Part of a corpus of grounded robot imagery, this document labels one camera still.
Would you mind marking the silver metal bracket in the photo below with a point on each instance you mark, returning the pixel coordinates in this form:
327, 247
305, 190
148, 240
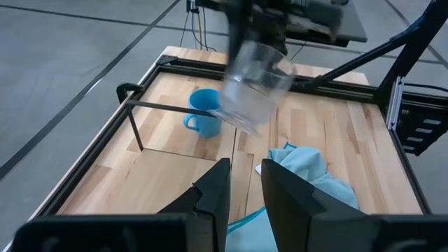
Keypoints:
394, 105

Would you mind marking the black aluminium table frame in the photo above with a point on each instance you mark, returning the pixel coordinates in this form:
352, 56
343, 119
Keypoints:
332, 91

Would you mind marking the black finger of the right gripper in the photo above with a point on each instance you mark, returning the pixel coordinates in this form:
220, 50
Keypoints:
274, 33
239, 28

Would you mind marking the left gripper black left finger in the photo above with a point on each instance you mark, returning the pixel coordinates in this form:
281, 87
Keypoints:
210, 196

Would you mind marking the clear glass mug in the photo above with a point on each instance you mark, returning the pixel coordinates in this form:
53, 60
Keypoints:
252, 98

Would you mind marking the dark office desk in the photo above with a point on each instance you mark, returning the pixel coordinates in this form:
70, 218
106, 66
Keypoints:
353, 29

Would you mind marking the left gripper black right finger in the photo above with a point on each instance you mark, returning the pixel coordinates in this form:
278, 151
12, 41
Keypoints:
290, 203

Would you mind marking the light blue microfibre cloth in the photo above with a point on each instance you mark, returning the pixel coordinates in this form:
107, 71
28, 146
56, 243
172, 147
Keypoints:
315, 168

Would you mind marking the white paper tag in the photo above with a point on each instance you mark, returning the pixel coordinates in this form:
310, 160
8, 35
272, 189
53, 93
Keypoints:
258, 169

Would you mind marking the blue ceramic mug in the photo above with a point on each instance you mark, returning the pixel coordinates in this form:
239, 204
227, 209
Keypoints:
206, 127

